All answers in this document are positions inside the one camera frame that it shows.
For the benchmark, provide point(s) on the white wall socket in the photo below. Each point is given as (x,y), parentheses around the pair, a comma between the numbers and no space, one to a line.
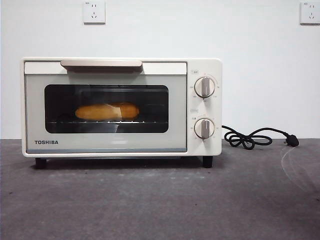
(94,12)
(310,13)

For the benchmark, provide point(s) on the cream Toshiba toaster oven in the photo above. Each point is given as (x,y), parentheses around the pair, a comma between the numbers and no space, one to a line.
(216,110)

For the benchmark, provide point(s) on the yellow corn cob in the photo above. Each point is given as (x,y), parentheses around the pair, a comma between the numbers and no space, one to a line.
(100,112)

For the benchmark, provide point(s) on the cream oven dial knob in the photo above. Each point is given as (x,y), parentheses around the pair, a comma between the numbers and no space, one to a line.
(204,128)
(204,87)

